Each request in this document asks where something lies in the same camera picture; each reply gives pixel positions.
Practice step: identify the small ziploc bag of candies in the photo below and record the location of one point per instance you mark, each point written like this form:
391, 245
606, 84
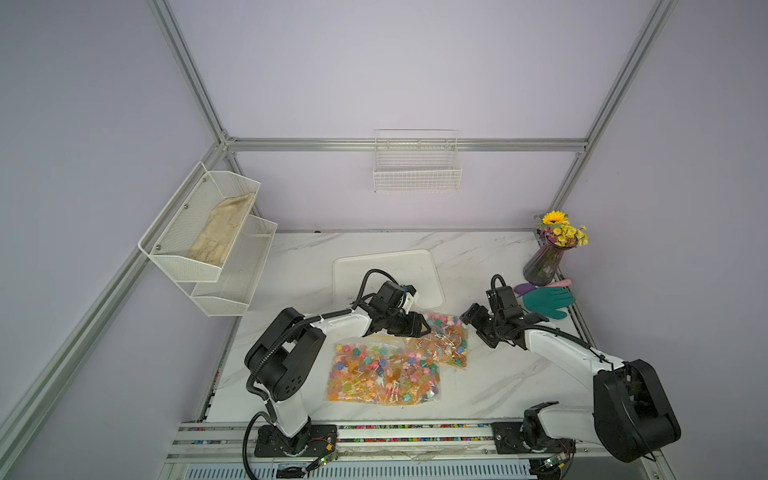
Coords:
447, 342

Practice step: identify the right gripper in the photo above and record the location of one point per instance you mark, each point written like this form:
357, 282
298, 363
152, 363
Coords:
474, 315

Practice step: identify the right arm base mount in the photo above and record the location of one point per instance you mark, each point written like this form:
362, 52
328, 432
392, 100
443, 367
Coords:
528, 436

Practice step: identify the beige cloth glove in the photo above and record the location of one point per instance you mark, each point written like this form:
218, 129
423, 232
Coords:
213, 244

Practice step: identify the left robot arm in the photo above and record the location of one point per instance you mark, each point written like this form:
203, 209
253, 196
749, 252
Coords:
281, 360

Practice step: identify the upper white mesh shelf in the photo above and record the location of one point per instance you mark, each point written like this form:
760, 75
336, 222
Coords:
194, 236

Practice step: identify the green rubber glove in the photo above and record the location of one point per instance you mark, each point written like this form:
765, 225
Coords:
550, 302

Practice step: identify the dark glass vase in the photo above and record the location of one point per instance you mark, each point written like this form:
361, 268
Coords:
542, 267

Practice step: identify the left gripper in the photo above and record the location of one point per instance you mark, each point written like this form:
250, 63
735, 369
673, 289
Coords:
413, 325

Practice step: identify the large ziploc bag of candies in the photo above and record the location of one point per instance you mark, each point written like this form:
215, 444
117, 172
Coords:
387, 373

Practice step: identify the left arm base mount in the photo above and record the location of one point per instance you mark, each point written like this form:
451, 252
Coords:
297, 441

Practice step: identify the yellow flower bouquet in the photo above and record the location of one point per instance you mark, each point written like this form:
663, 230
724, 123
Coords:
555, 228

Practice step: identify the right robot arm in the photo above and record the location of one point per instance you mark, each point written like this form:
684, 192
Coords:
630, 414

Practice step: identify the lower white mesh shelf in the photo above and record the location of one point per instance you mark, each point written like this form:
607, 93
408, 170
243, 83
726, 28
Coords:
232, 293

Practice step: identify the white mesh shelf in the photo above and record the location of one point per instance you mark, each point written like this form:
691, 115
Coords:
232, 293
194, 236

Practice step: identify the white wire wall basket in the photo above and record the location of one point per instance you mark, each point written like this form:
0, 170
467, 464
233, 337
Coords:
416, 161

